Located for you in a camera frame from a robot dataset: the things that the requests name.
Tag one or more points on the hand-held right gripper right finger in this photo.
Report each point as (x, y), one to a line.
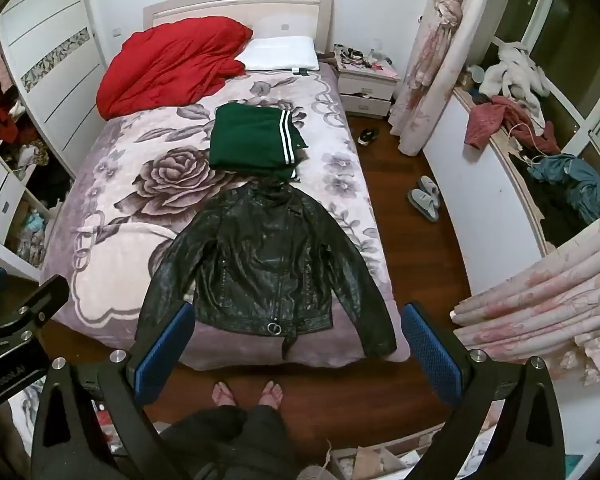
(432, 352)

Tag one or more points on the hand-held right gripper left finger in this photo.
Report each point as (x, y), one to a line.
(164, 352)

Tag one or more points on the black leather jacket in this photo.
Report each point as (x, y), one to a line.
(260, 260)

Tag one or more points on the pile of pale clothes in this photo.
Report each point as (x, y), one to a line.
(30, 240)

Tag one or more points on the white open wardrobe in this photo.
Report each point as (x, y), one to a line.
(5, 252)

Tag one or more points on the person's left foot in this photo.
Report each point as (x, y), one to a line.
(225, 395)

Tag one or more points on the person's foot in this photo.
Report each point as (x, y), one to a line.
(225, 395)
(271, 395)

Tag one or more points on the person's legs in dark trousers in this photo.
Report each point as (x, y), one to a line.
(230, 440)

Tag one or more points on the person's right foot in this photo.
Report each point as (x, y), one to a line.
(271, 395)

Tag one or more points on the cardboard box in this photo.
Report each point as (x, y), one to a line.
(370, 462)

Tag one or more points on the loose pink floral curtain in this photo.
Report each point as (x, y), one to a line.
(555, 285)

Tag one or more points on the floral purple blanket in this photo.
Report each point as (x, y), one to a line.
(130, 185)

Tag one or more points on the grey slipper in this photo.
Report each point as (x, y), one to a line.
(422, 205)
(430, 187)

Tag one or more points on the black cloth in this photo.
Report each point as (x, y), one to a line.
(555, 215)

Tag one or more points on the black shoe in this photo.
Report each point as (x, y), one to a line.
(368, 137)

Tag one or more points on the green garment with white stripes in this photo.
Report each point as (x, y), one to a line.
(245, 140)

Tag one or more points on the teal cloth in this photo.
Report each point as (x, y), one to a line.
(575, 175)

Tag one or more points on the pink-red cloth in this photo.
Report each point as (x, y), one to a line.
(485, 120)

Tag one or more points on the red quilt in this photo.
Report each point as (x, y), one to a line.
(170, 65)

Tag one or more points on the white nightstand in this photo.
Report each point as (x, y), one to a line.
(365, 84)

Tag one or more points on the white wardrobe sliding door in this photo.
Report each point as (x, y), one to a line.
(55, 10)

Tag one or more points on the white jar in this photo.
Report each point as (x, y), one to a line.
(476, 76)

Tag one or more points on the white plush toy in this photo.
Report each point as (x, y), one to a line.
(515, 75)

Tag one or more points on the tied pink floral curtain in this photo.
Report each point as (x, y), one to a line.
(430, 60)

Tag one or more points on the nightstand clutter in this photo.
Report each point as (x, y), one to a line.
(360, 55)

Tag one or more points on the white pillow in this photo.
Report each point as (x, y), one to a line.
(280, 52)

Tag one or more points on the beige wooden bed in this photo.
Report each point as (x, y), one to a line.
(230, 5)

